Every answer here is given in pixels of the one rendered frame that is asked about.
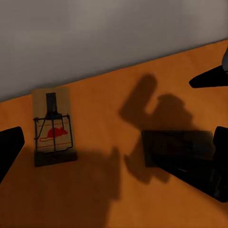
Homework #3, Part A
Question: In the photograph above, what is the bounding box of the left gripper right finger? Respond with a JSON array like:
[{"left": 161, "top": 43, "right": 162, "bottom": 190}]
[{"left": 213, "top": 126, "right": 228, "bottom": 165}]

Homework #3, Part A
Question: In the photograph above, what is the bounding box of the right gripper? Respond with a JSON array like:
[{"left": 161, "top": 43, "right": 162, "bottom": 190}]
[{"left": 150, "top": 65, "right": 228, "bottom": 203}]

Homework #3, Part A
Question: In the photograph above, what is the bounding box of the mousetrap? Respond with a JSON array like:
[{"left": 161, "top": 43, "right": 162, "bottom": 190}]
[
  {"left": 142, "top": 130, "right": 216, "bottom": 167},
  {"left": 32, "top": 86, "right": 77, "bottom": 167}
]

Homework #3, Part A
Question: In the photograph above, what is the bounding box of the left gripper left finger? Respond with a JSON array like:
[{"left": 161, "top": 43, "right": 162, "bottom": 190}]
[{"left": 0, "top": 126, "right": 25, "bottom": 183}]

